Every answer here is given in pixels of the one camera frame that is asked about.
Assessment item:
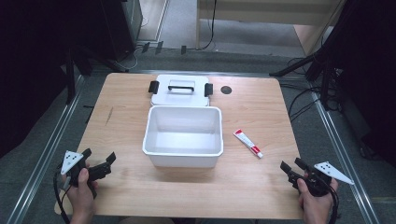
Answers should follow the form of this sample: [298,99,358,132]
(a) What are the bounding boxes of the black cabinet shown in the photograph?
[99,0,144,63]

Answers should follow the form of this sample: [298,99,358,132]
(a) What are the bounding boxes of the white plastic storage box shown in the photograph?
[141,105,225,169]

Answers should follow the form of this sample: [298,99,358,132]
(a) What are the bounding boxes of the person's right hand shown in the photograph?
[296,176,339,217]

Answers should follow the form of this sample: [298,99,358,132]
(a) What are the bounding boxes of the white floor cable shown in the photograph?
[120,17,149,71]

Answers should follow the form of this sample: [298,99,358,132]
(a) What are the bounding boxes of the white box lid black latches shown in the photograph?
[148,74,215,108]

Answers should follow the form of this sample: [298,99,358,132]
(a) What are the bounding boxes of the person's left hand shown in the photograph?
[61,167,100,216]

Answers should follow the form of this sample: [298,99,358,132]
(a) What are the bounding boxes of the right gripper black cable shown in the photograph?
[326,185,341,224]

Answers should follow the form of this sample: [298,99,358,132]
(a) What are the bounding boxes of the black floor cables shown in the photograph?
[286,56,344,124]

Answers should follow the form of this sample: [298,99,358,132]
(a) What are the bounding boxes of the white red ointment tube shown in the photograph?
[233,128,264,160]

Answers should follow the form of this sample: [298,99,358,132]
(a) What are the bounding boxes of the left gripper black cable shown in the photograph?
[51,166,73,224]

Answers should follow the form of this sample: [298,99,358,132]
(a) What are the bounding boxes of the black tripod stand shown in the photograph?
[268,0,356,110]

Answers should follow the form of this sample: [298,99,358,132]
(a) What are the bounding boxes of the metal floor rail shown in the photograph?
[5,74,87,224]
[309,90,382,224]

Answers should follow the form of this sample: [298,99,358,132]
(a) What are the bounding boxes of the light wooden furniture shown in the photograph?
[195,0,347,58]

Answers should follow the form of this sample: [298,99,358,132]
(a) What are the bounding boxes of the black metal stand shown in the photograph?
[62,45,125,106]

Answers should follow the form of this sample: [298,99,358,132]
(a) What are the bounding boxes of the dark curtain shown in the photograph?
[0,0,108,159]
[323,0,396,171]

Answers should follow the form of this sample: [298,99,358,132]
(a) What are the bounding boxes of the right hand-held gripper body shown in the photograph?
[287,161,356,198]

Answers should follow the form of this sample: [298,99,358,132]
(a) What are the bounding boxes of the black hanging cable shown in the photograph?
[198,0,219,51]

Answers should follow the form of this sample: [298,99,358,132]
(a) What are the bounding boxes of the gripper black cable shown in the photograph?
[51,166,73,224]
[326,185,341,224]

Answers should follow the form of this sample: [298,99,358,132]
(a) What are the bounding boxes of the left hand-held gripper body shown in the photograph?
[60,150,112,200]

